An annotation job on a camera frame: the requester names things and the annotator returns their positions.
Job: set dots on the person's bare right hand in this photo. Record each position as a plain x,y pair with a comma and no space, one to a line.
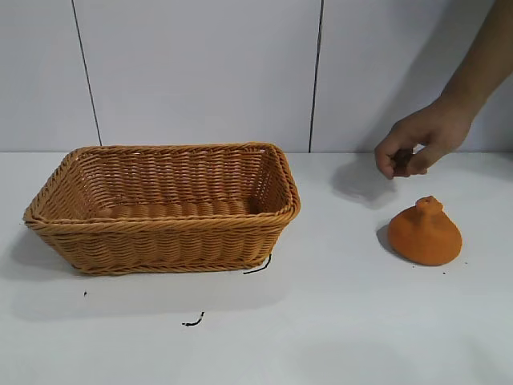
437,130

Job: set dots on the orange soft toy fruit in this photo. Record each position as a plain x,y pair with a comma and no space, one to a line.
425,240

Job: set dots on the person's bare right forearm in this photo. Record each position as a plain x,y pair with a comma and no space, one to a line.
483,56

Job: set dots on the woven wicker rectangular basket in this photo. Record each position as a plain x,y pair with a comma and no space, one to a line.
160,236

